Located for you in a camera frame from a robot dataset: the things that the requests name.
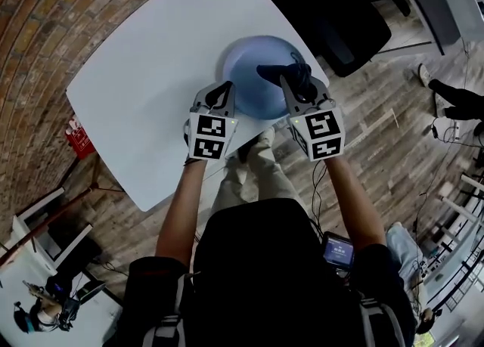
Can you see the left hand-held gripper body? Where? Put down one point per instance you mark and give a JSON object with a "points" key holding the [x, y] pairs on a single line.
{"points": [[210, 137]]}

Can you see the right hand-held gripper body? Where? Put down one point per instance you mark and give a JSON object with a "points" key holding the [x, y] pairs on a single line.
{"points": [[321, 134]]}

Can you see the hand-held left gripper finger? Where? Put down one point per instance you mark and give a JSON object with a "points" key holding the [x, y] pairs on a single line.
{"points": [[215, 95], [226, 98]]}

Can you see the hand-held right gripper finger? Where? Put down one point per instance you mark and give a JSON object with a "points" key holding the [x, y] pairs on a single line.
{"points": [[289, 92], [315, 87]]}

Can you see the dark cloth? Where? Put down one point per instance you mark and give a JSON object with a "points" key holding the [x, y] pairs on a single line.
{"points": [[278, 70]]}

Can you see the blue plate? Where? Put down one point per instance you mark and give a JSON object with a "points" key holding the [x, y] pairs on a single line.
{"points": [[249, 84]]}

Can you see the person's left forearm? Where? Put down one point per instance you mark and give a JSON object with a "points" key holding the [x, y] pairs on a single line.
{"points": [[180, 205]]}

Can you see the person's right forearm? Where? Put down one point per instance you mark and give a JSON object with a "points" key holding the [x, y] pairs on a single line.
{"points": [[351, 202]]}

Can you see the person's white shoe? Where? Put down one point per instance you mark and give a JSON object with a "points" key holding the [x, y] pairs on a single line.
{"points": [[424, 75], [267, 137], [439, 105]]}

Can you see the person's beige trousers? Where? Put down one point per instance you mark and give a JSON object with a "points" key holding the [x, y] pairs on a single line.
{"points": [[257, 183]]}

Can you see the black office chair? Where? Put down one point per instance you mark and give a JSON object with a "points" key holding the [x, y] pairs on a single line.
{"points": [[332, 16]]}

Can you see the small black screen device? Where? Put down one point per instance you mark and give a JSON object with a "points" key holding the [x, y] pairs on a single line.
{"points": [[338, 251]]}

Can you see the person's black shirt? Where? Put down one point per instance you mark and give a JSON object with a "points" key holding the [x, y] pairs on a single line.
{"points": [[264, 273]]}

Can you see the brown wooden pole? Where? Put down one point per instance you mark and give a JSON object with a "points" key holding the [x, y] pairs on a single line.
{"points": [[49, 220]]}

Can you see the white open cabinet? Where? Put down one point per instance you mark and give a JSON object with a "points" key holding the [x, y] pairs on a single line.
{"points": [[41, 232]]}

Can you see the black laptop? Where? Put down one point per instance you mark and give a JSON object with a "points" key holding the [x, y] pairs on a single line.
{"points": [[90, 292]]}

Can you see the white metal frame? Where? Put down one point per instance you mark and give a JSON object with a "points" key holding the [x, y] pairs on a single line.
{"points": [[463, 209]]}

